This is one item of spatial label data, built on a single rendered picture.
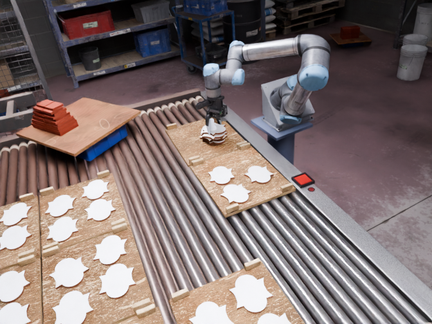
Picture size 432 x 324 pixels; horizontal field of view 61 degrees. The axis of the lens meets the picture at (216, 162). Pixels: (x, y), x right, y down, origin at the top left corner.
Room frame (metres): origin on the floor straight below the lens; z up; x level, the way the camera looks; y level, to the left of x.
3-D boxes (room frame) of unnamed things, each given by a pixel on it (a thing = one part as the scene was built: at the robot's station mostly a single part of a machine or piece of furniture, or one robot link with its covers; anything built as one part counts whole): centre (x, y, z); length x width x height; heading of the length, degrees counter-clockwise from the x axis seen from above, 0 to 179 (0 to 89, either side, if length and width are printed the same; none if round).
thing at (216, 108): (1.68, -0.03, 1.16); 0.09 x 0.08 x 0.12; 53
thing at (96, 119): (1.91, 0.76, 1.03); 0.50 x 0.50 x 0.02; 54
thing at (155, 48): (5.98, 0.82, 0.32); 0.50 x 0.41 x 0.37; 111
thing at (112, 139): (1.86, 0.71, 0.97); 0.31 x 0.31 x 0.10; 54
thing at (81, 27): (5.57, 1.63, 0.78); 0.66 x 0.45 x 0.28; 115
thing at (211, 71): (1.69, -0.03, 1.32); 0.09 x 0.08 x 0.11; 70
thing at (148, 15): (5.96, 0.73, 0.76); 0.50 x 0.36 x 0.24; 121
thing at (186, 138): (1.76, 0.05, 0.93); 0.41 x 0.35 x 0.02; 19
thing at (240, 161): (1.37, -0.10, 0.93); 0.41 x 0.35 x 0.02; 21
